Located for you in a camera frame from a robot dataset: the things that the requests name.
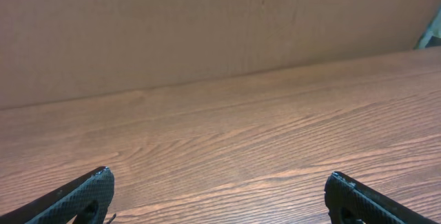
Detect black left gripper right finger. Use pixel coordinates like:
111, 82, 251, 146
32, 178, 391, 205
325, 172, 437, 224

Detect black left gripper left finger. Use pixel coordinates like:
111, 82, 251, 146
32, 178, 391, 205
1, 166, 114, 224

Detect brown cardboard backboard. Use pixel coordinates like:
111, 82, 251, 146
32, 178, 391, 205
1, 0, 440, 108

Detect grey khaki trousers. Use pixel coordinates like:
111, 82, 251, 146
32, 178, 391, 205
414, 10, 441, 50

